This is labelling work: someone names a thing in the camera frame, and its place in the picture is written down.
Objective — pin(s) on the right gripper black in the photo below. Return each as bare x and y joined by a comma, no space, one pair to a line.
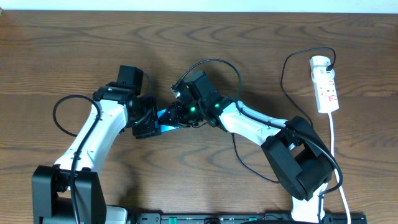
175,113

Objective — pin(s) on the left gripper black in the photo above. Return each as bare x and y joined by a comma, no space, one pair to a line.
147,125

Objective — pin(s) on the blue Galaxy smartphone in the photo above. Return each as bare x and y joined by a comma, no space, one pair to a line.
166,121

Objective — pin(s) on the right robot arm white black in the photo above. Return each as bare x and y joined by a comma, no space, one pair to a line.
300,161

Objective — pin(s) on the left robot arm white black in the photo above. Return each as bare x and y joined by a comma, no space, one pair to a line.
70,191

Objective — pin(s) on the white usb charger plug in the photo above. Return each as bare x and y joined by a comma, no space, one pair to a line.
320,73

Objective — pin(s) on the white power strip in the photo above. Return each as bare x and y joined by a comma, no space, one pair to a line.
325,91

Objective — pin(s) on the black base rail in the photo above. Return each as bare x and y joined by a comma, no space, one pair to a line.
156,218

